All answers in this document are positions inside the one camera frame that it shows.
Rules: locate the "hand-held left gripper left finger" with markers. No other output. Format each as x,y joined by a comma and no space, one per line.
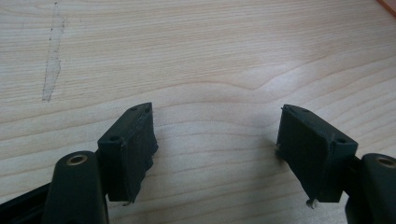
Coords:
127,155

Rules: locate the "clear tape strip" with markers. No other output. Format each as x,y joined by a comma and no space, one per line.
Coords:
53,59

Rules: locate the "orange object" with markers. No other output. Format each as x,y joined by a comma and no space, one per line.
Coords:
388,5

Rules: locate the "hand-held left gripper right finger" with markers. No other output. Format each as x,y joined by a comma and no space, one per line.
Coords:
311,152

